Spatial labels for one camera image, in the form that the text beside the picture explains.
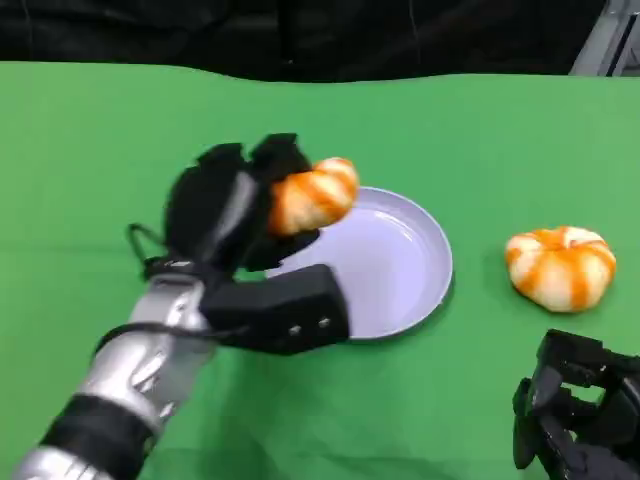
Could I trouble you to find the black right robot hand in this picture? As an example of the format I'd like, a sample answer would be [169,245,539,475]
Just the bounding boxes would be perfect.
[510,328,640,480]

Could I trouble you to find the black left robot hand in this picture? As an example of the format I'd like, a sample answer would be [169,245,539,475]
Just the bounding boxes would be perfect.
[163,132,322,281]

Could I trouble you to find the orange and white bread roll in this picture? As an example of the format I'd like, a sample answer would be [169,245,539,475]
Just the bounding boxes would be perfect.
[504,225,618,314]
[265,156,361,237]

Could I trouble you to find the lilac plate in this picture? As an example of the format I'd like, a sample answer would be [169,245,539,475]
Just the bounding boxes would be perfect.
[263,186,455,344]

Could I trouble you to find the green cloth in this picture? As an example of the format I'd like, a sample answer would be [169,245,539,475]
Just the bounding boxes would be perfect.
[0,60,640,480]

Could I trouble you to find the black cable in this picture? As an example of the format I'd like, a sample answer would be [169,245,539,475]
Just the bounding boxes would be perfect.
[94,223,251,356]

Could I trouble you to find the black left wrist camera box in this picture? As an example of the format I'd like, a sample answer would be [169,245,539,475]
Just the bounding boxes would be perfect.
[202,263,351,356]

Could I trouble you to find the grey metal frame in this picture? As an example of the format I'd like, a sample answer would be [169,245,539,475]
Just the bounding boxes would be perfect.
[568,0,640,77]

